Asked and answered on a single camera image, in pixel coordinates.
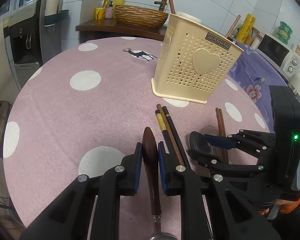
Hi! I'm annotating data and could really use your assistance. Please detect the woven basket sink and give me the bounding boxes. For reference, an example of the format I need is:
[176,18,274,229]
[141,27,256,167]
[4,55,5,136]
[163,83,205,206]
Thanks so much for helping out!
[114,5,168,28]

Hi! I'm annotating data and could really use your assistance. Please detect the yellow roll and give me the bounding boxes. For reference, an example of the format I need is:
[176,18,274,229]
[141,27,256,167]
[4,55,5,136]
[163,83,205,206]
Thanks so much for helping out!
[236,14,256,43]

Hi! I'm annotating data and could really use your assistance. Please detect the yellow soap bottle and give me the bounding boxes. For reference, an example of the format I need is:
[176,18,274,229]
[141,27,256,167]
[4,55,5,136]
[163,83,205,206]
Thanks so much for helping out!
[113,0,125,9]

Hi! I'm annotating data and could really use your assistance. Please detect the long brown chopstick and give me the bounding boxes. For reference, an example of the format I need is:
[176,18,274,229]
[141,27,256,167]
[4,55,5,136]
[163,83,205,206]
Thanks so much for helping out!
[225,15,241,38]

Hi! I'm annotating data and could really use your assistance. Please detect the water dispenser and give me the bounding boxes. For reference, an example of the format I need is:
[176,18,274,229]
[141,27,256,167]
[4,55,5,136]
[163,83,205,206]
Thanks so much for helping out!
[4,0,62,89]

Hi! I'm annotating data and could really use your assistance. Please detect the black gold chopstick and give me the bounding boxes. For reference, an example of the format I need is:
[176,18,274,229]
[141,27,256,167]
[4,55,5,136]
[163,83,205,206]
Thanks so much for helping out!
[155,110,170,152]

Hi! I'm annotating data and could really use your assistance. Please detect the white microwave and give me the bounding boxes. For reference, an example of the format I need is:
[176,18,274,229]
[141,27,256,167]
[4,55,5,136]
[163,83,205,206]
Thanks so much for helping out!
[256,34,300,81]

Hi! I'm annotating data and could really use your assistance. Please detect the clear plastic spoon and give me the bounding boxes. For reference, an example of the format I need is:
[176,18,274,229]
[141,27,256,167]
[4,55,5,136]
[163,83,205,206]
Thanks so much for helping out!
[200,125,219,141]

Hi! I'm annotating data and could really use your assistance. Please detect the yellow cup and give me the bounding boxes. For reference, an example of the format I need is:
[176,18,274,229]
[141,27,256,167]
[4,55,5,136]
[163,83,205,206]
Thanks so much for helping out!
[95,7,106,20]

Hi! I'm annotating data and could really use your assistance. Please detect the white rice cooker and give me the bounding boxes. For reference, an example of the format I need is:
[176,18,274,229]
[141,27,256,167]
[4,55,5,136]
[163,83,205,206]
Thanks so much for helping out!
[163,11,202,27]

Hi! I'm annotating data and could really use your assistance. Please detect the reddish brown chopstick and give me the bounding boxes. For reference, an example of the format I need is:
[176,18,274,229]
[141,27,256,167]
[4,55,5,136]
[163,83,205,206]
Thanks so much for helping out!
[216,108,229,164]

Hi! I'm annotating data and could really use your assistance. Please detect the paper cup stack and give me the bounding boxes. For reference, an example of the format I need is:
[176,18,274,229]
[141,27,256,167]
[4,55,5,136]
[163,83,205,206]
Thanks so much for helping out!
[45,0,61,16]

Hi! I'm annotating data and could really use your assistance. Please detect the pink polka dot tablecloth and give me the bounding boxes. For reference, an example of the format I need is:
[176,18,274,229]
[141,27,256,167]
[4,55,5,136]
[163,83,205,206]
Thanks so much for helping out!
[3,37,268,228]

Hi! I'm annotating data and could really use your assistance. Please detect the pink patterned cup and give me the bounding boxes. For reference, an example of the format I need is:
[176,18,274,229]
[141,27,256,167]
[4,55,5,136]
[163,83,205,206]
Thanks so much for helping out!
[105,7,114,18]

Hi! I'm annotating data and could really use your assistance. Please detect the metal spoon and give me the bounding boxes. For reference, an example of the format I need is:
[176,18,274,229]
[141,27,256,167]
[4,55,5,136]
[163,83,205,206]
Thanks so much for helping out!
[149,215,177,240]

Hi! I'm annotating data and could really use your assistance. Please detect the beige plastic utensil holder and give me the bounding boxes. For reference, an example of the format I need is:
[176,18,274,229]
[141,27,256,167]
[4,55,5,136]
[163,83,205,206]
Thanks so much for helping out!
[151,14,243,104]

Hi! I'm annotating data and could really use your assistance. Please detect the bamboo faucet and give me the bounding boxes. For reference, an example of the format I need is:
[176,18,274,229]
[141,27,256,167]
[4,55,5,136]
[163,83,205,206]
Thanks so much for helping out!
[154,0,167,11]

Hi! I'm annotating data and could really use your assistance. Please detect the right hand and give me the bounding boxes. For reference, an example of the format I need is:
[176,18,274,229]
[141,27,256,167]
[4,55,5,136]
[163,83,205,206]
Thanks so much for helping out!
[258,182,300,215]

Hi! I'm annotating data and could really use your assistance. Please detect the purple floral cloth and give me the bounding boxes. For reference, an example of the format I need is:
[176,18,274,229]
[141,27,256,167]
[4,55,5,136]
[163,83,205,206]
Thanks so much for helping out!
[227,41,300,156]

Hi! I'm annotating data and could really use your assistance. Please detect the dark wooden spoon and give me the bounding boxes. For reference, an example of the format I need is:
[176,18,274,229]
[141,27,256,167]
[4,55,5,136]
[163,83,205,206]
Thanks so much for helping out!
[142,127,162,222]

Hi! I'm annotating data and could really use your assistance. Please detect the dark wooden side table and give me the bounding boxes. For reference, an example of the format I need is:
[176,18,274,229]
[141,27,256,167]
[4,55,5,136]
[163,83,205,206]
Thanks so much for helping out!
[76,19,166,43]

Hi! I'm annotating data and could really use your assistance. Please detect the green noodle cups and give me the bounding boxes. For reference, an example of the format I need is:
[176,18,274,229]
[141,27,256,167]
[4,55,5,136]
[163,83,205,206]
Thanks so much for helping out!
[275,21,293,44]

